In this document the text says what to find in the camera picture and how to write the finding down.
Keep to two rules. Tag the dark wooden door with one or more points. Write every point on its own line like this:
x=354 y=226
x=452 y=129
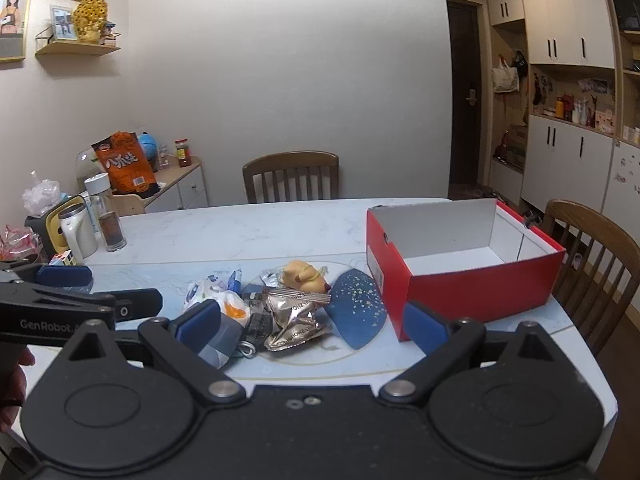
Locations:
x=465 y=85

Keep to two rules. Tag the black packet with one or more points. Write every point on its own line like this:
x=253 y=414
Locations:
x=257 y=327

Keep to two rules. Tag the wooden wall shelf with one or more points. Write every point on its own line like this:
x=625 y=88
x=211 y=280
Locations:
x=75 y=50

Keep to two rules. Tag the brown wooden chair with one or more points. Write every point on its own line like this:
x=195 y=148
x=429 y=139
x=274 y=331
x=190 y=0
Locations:
x=290 y=162
x=590 y=220

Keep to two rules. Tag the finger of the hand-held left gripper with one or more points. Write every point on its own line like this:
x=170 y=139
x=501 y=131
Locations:
x=140 y=304
x=65 y=276

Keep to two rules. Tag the large framed picture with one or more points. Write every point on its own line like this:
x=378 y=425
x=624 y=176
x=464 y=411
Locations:
x=15 y=15

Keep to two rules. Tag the red cardboard box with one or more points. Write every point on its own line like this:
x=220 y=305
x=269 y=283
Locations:
x=465 y=300

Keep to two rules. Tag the white marble desktop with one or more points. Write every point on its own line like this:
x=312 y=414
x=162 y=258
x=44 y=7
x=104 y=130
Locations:
x=225 y=235

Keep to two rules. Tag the blue globe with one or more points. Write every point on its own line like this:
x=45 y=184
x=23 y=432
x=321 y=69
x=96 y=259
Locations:
x=149 y=145

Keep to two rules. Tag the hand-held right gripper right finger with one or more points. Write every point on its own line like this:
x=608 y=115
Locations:
x=425 y=327

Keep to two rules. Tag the pink plastic bag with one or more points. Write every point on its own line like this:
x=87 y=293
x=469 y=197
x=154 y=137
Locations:
x=17 y=242

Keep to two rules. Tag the yellow pig toy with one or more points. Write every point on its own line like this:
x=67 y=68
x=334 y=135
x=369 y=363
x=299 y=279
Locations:
x=300 y=275

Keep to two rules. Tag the white thermos mug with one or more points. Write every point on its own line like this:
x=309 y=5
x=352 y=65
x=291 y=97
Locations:
x=77 y=235

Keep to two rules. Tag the orange jelly cup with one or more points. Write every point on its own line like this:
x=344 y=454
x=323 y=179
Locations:
x=235 y=310

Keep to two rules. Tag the yellow rimmed black case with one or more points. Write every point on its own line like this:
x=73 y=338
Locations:
x=50 y=225

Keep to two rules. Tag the person's left hand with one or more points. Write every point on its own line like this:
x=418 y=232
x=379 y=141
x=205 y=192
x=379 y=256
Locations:
x=12 y=390

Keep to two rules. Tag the clear plastic bag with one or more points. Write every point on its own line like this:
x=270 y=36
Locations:
x=40 y=197

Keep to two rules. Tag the white side cabinet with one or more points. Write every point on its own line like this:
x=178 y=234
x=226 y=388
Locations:
x=185 y=190

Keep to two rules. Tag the white blueberry pouch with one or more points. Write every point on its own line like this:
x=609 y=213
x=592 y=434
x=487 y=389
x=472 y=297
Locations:
x=200 y=292

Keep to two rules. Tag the white wall cabinet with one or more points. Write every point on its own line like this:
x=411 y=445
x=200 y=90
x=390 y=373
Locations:
x=565 y=20

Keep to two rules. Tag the grey pouch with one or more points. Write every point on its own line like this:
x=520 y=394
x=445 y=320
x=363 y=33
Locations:
x=227 y=342

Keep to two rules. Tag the orange snack bag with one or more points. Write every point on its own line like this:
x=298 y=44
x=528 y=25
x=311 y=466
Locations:
x=125 y=165

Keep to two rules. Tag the white refrigerator with stickers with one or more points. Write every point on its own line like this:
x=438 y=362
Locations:
x=622 y=185

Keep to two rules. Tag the yellow bottle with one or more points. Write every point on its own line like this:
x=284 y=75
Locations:
x=559 y=109

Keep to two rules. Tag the black bag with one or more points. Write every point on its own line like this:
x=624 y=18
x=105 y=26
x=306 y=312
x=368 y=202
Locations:
x=521 y=64

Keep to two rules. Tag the red plush toy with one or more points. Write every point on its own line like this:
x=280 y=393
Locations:
x=502 y=146

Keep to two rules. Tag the golden ornament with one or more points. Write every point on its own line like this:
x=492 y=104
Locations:
x=91 y=20

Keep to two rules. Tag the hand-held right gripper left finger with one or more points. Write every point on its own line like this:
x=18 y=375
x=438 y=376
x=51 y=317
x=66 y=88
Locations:
x=200 y=325

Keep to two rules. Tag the glass bottle white cap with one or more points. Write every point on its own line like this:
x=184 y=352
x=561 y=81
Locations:
x=107 y=220

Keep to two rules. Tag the small photo frame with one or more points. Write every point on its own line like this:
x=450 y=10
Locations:
x=62 y=22

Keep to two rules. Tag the brown cardboard box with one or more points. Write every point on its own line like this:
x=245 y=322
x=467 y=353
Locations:
x=517 y=145

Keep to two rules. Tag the bronze foil snack packet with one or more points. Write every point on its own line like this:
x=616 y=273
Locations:
x=295 y=320

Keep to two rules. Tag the puzzle cube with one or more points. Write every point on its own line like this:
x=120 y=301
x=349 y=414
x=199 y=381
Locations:
x=64 y=259

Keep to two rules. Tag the red jar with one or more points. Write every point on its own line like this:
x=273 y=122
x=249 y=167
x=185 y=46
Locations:
x=183 y=155

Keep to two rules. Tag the white tote bag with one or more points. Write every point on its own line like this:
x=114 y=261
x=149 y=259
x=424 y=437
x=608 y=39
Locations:
x=506 y=77

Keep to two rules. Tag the blue snack packet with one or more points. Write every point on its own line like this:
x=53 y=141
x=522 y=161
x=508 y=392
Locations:
x=235 y=280

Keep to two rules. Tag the light wooden stool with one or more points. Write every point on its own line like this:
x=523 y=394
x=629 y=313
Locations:
x=129 y=204

